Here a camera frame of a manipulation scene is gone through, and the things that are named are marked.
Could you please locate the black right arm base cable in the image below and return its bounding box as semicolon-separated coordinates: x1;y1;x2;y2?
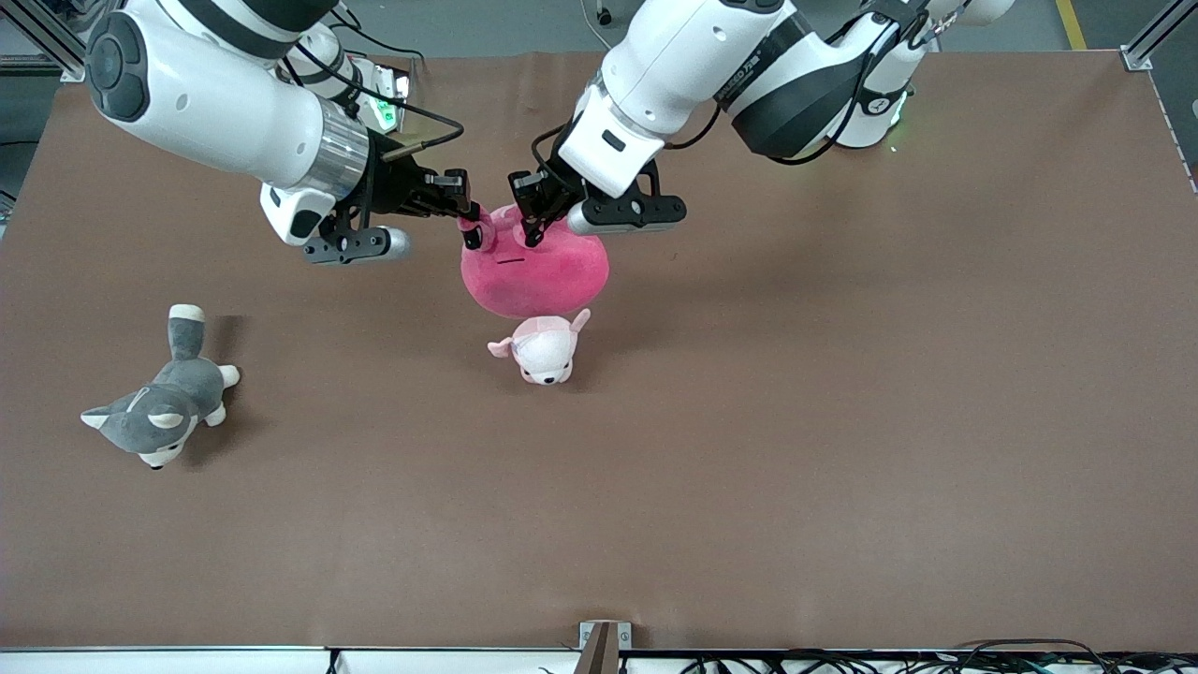
328;0;422;66

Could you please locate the pale pink plush dog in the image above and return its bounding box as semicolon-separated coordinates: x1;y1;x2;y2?
487;309;592;387

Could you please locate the hot pink round plush toy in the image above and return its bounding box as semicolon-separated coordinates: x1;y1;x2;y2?
459;204;610;319

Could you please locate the aluminium frame profile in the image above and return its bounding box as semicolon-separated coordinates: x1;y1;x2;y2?
1121;0;1198;73
0;0;90;81

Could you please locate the white floor cable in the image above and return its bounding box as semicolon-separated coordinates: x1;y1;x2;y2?
578;0;614;52

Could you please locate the white table edge rail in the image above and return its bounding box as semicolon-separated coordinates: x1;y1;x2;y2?
0;646;1198;674

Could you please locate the grey husky plush toy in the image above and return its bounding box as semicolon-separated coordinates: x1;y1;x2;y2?
80;304;241;471

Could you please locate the metal table edge bracket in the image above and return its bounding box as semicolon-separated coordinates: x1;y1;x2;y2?
578;621;634;674

